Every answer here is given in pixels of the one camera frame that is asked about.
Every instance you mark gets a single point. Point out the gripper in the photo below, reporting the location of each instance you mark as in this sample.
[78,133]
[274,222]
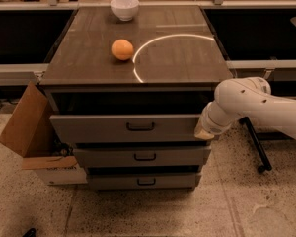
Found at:
[209,123]

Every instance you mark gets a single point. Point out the grey top drawer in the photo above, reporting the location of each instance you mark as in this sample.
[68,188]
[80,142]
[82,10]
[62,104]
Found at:
[74,129]

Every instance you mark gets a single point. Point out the grey drawer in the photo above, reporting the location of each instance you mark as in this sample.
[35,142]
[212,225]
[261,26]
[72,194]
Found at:
[144,181]
[142,156]
[74,129]

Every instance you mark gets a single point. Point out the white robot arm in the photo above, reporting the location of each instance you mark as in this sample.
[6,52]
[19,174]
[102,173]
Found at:
[250,97]

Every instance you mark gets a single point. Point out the grey middle drawer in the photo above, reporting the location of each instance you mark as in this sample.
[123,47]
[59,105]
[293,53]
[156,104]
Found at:
[142,156]

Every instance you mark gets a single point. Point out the dark wooden drawer cabinet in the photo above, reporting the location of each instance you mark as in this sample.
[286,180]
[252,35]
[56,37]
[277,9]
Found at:
[174,70]

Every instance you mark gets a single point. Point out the grey bottom drawer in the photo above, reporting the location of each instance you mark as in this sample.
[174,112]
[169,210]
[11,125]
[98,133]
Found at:
[144,181]

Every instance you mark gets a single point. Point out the black metal bar leg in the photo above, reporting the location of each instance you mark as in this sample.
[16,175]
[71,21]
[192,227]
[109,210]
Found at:
[265,164]

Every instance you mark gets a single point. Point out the orange fruit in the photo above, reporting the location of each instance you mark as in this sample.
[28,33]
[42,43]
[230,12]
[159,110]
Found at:
[122,49]

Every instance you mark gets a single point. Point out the white ceramic bowl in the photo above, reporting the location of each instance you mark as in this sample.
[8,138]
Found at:
[125,10]

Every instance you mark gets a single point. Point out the brown cardboard box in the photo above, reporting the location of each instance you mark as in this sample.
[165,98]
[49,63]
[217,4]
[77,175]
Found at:
[29,133]

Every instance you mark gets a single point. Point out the black object on floor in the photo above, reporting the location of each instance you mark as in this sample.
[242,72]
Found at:
[30,233]

